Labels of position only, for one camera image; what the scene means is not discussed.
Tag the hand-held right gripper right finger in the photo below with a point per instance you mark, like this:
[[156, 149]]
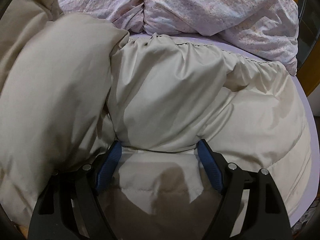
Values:
[[210, 165]]

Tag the dark glass door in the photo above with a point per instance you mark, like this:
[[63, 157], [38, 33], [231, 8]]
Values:
[[308, 30]]

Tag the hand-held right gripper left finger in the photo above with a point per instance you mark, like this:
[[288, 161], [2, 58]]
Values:
[[110, 162]]

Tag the beige puffer jacket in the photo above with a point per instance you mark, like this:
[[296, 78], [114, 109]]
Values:
[[175, 92]]

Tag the floral pastel duvet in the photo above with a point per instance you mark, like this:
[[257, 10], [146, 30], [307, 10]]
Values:
[[200, 7]]

